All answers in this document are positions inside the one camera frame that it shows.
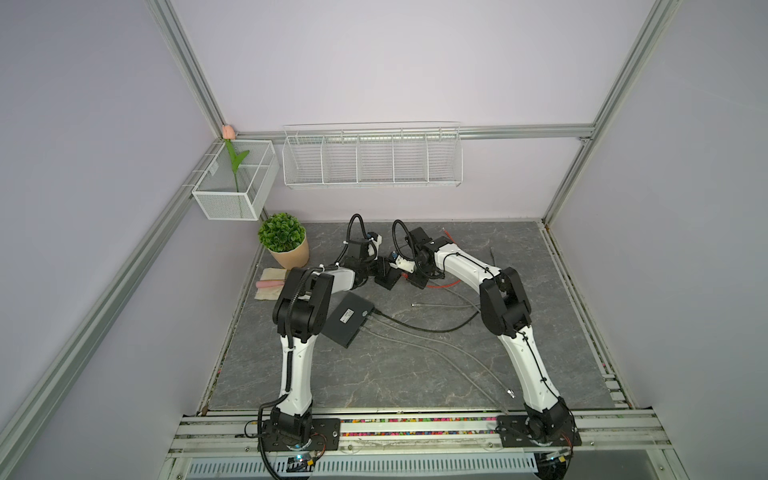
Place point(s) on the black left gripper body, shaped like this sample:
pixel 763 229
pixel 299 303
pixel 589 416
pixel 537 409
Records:
pixel 370 267

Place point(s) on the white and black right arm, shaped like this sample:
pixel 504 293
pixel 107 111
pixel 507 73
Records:
pixel 506 313

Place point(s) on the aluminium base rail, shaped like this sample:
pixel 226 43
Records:
pixel 455 444

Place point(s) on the white wire basket small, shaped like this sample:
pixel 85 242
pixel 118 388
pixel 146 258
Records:
pixel 215 191

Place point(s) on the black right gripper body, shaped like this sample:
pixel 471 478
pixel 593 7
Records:
pixel 419 276

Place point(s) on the white wire shelf wide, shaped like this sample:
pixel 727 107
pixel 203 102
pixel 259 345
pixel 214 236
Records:
pixel 373 154

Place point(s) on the pink tulip artificial flower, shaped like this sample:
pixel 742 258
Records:
pixel 229 135

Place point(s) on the black ribbed network switch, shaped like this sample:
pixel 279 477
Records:
pixel 387 276

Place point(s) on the green plant in beige pot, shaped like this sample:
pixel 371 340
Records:
pixel 285 238

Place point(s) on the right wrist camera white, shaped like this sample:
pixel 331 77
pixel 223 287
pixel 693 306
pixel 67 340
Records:
pixel 401 263

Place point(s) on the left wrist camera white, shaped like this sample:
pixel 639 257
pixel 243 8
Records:
pixel 372 244

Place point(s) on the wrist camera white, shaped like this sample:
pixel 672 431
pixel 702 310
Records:
pixel 401 263
pixel 372 244

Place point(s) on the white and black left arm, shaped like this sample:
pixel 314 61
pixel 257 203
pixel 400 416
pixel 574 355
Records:
pixel 299 315

